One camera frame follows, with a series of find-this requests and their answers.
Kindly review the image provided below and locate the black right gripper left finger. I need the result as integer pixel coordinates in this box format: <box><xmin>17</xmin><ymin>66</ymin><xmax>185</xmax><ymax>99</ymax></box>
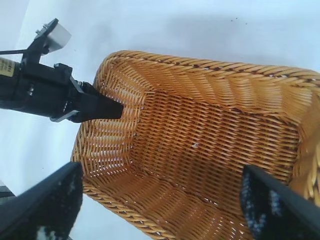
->
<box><xmin>0</xmin><ymin>161</ymin><xmax>84</xmax><ymax>240</ymax></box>

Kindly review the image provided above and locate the brown wicker basket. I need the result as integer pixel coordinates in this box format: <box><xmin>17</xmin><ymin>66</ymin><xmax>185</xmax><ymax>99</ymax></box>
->
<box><xmin>70</xmin><ymin>49</ymin><xmax>320</xmax><ymax>240</ymax></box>

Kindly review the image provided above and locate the thin black camera cable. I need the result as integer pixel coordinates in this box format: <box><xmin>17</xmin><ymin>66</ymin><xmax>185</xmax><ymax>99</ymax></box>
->
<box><xmin>0</xmin><ymin>48</ymin><xmax>29</xmax><ymax>55</ymax></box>

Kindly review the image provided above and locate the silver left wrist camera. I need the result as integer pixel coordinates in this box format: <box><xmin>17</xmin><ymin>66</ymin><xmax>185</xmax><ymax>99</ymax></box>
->
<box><xmin>21</xmin><ymin>17</ymin><xmax>73</xmax><ymax>66</ymax></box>

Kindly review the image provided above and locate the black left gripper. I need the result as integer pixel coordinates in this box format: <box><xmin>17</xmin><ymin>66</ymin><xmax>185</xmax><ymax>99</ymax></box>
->
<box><xmin>18</xmin><ymin>61</ymin><xmax>125</xmax><ymax>124</ymax></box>

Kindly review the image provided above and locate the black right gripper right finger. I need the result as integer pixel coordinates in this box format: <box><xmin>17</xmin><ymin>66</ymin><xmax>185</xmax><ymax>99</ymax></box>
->
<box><xmin>239</xmin><ymin>164</ymin><xmax>320</xmax><ymax>240</ymax></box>

